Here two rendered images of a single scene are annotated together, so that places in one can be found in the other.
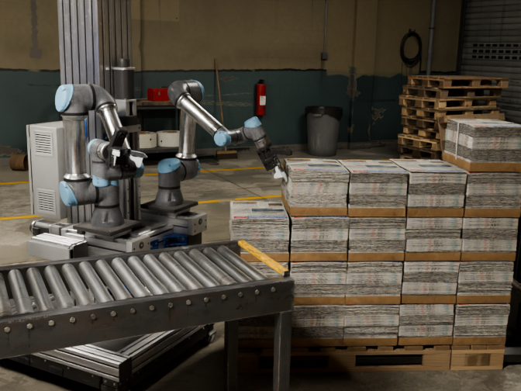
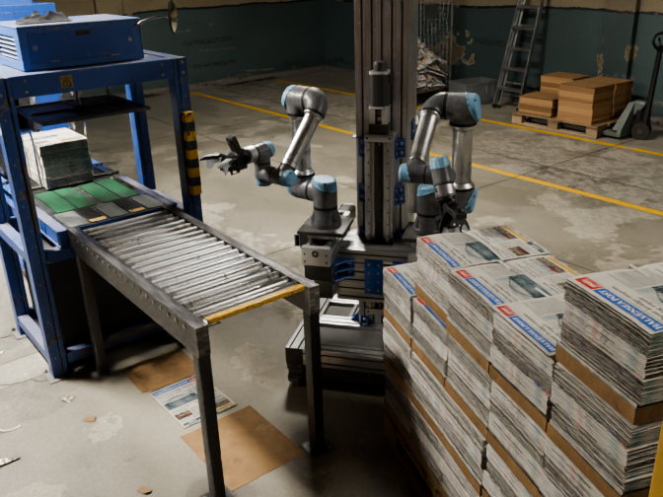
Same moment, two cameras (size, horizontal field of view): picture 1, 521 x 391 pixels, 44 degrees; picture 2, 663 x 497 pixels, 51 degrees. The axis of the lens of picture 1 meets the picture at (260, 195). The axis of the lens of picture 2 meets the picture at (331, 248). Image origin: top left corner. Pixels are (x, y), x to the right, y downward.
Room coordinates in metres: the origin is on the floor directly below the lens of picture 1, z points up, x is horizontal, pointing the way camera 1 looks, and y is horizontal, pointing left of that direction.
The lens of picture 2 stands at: (2.31, -2.36, 2.00)
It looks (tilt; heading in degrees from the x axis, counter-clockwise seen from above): 23 degrees down; 78
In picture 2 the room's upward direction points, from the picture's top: 2 degrees counter-clockwise
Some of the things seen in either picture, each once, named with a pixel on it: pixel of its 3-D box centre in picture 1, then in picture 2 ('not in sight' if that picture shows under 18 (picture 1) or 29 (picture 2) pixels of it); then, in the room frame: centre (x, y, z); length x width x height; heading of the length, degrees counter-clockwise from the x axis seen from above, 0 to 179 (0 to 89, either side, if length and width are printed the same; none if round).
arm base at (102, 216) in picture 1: (107, 212); (326, 214); (2.94, 0.71, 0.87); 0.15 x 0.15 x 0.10
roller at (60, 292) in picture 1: (59, 290); (166, 249); (2.18, 0.71, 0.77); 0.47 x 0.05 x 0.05; 26
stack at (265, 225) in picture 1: (338, 284); (488, 423); (3.29, -0.43, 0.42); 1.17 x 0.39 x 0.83; 95
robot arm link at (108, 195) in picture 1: (105, 188); (324, 190); (2.93, 0.72, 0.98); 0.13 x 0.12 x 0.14; 127
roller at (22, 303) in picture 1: (20, 295); (154, 242); (2.13, 0.83, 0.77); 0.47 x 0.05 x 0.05; 26
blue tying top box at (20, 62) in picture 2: not in sight; (68, 40); (1.80, 1.51, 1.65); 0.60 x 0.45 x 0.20; 26
